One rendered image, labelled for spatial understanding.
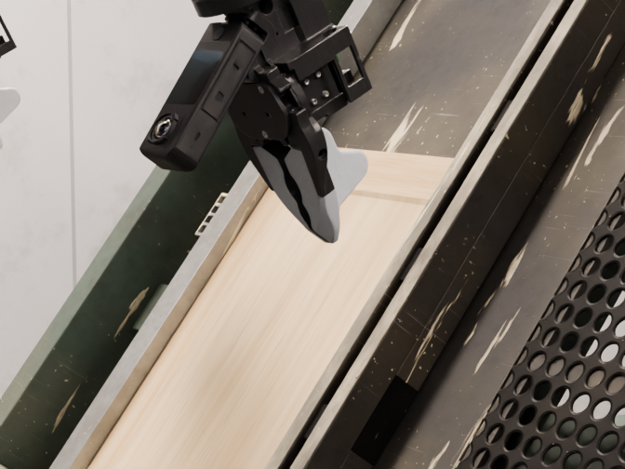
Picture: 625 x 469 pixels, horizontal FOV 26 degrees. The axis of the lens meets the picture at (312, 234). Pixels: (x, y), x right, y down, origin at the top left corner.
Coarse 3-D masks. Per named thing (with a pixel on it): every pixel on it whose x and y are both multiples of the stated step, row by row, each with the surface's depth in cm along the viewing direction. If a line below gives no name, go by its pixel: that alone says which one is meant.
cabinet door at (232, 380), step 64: (384, 192) 157; (256, 256) 172; (320, 256) 160; (384, 256) 150; (192, 320) 173; (256, 320) 162; (320, 320) 152; (192, 384) 164; (256, 384) 154; (128, 448) 166; (192, 448) 156; (256, 448) 146
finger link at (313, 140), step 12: (288, 108) 97; (300, 108) 96; (300, 120) 96; (312, 120) 97; (300, 132) 96; (312, 132) 96; (300, 144) 97; (312, 144) 96; (324, 144) 97; (312, 156) 97; (324, 156) 97; (312, 168) 98; (324, 168) 98; (312, 180) 98; (324, 180) 98; (324, 192) 99
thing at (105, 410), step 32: (384, 0) 186; (352, 32) 184; (352, 64) 185; (256, 192) 179; (224, 224) 178; (192, 256) 179; (192, 288) 176; (160, 320) 175; (128, 352) 176; (160, 352) 174; (128, 384) 172; (96, 416) 172; (64, 448) 174; (96, 448) 171
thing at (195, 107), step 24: (216, 24) 98; (240, 24) 95; (216, 48) 96; (240, 48) 95; (192, 72) 96; (216, 72) 94; (240, 72) 95; (168, 96) 97; (192, 96) 94; (216, 96) 94; (168, 120) 94; (192, 120) 93; (216, 120) 94; (144, 144) 95; (168, 144) 93; (192, 144) 93; (168, 168) 95; (192, 168) 94
